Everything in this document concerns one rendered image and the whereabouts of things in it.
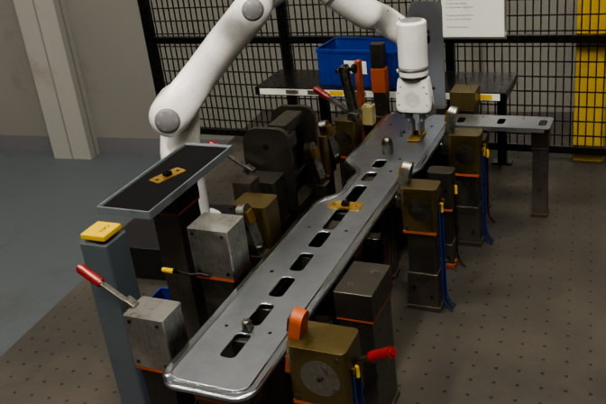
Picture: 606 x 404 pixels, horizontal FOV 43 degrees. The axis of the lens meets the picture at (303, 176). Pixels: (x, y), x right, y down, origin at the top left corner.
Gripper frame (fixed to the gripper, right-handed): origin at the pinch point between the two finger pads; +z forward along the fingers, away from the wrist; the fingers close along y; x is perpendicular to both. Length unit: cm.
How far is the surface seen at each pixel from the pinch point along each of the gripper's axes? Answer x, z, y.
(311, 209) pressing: -50, 3, -13
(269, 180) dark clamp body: -52, -5, -22
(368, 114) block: 6.1, -1.0, -16.9
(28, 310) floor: 11, 104, -192
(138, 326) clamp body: -109, -1, -23
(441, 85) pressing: 26.5, -3.9, 0.9
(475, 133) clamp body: -6.9, -1.5, 18.7
